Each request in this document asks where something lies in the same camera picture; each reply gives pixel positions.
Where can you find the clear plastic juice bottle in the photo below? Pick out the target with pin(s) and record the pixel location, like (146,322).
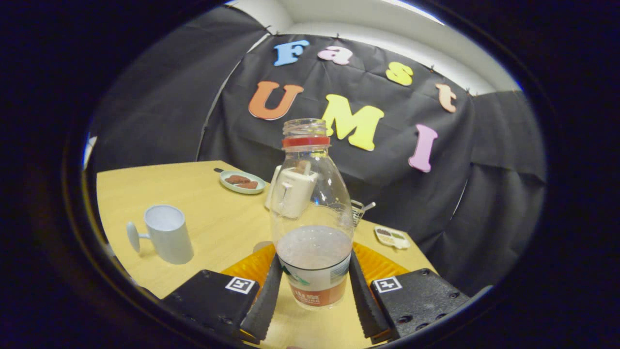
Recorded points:
(315,271)

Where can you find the wooden table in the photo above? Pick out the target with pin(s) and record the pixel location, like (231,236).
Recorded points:
(218,228)

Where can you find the white toaster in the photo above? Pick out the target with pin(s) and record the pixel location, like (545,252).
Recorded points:
(277,177)

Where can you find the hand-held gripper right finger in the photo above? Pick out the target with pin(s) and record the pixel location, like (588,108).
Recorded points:
(361,300)

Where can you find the brown food piece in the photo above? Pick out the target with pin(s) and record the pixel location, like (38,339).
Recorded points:
(248,185)
(236,179)

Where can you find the pale grey cup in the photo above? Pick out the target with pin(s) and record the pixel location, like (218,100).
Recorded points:
(169,237)

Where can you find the pale green plate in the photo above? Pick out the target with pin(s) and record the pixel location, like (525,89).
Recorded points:
(231,187)

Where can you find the round brown coaster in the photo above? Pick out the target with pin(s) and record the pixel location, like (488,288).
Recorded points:
(261,246)

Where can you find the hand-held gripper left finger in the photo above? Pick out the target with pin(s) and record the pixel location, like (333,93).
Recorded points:
(266,305)

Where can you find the white divided dish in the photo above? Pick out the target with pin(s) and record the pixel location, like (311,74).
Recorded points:
(392,237)

